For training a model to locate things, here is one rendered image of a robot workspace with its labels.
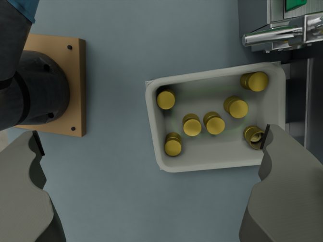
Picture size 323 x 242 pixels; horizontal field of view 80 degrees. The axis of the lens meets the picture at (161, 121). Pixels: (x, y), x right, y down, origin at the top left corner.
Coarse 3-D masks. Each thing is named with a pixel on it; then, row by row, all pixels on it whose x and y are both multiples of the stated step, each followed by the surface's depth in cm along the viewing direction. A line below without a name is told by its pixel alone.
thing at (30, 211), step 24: (24, 144) 9; (0, 168) 8; (24, 168) 8; (0, 192) 7; (24, 192) 7; (0, 216) 6; (24, 216) 6; (48, 216) 6; (0, 240) 5; (24, 240) 5; (48, 240) 6
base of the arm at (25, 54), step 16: (32, 64) 35; (48, 64) 37; (16, 80) 31; (32, 80) 33; (48, 80) 36; (64, 80) 39; (32, 96) 33; (48, 96) 36; (64, 96) 39; (32, 112) 34; (48, 112) 37
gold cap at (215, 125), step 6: (210, 114) 38; (216, 114) 37; (204, 120) 38; (210, 120) 35; (216, 120) 35; (222, 120) 35; (210, 126) 36; (216, 126) 36; (222, 126) 36; (210, 132) 36; (216, 132) 36
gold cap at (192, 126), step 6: (186, 114) 40; (192, 114) 39; (186, 120) 36; (192, 120) 36; (198, 120) 36; (186, 126) 36; (192, 126) 36; (198, 126) 36; (186, 132) 36; (192, 132) 36; (198, 132) 36
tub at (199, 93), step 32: (256, 64) 30; (192, 96) 39; (224, 96) 38; (256, 96) 38; (160, 128) 36; (224, 128) 40; (160, 160) 36; (192, 160) 37; (224, 160) 35; (256, 160) 34
